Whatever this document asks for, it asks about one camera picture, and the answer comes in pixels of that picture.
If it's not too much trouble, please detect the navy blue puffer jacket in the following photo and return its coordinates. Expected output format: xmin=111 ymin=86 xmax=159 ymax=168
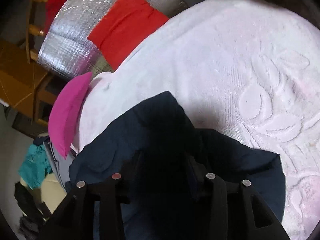
xmin=80 ymin=92 xmax=285 ymax=239

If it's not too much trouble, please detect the grey garment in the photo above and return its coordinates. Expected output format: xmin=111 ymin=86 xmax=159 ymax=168
xmin=43 ymin=139 xmax=75 ymax=193

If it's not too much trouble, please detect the cream leather sofa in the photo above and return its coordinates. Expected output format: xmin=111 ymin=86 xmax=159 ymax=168
xmin=20 ymin=173 xmax=67 ymax=213

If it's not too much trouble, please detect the teal garment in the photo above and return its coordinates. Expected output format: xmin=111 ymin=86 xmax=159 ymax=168
xmin=18 ymin=144 xmax=53 ymax=190

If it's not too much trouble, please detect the magenta pillow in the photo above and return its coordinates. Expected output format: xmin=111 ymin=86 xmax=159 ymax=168
xmin=48 ymin=72 xmax=92 ymax=159

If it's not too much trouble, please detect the black garment on sofa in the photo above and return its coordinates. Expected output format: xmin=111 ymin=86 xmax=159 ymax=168
xmin=14 ymin=182 xmax=52 ymax=222

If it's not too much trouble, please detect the dark grey puffer jacket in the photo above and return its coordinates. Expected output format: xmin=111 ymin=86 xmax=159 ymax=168
xmin=19 ymin=216 xmax=40 ymax=240

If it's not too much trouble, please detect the orange wooden cabinet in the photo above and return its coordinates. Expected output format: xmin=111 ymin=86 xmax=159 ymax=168
xmin=1 ymin=39 xmax=57 ymax=127

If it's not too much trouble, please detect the white bed cover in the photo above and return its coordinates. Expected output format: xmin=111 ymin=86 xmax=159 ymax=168
xmin=72 ymin=0 xmax=319 ymax=239

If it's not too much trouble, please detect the silver foil insulation panel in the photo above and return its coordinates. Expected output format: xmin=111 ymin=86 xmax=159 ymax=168
xmin=37 ymin=0 xmax=187 ymax=79

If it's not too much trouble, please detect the wooden stair railing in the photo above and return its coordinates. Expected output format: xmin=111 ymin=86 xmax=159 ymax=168
xmin=25 ymin=0 xmax=48 ymax=63

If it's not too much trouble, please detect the red pillow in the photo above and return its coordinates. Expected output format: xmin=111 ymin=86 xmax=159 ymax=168
xmin=87 ymin=0 xmax=169 ymax=70

